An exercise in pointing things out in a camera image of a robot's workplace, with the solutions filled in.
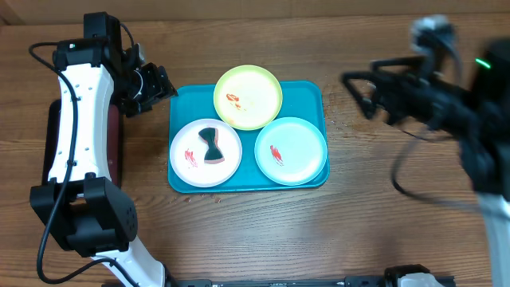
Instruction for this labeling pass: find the white plate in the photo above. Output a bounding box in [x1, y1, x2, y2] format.
[170, 119, 242, 188]

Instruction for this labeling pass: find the green and red sponge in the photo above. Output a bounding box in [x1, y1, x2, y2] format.
[198, 128, 225, 164]

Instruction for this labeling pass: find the yellow-green plate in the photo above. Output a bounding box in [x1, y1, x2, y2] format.
[214, 65, 283, 131]

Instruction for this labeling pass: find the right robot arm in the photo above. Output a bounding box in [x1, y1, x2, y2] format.
[340, 14, 509, 286]

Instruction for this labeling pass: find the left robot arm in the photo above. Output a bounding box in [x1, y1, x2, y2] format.
[29, 12, 177, 286]

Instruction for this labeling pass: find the teal plastic serving tray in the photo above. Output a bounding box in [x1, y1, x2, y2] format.
[167, 81, 327, 194]

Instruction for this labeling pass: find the dark red black-rimmed tray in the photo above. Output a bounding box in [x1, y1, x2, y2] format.
[41, 100, 124, 187]

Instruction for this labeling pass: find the light blue plate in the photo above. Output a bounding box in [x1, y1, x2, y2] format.
[254, 117, 328, 186]

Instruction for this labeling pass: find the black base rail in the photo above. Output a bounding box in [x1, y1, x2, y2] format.
[167, 276, 390, 287]

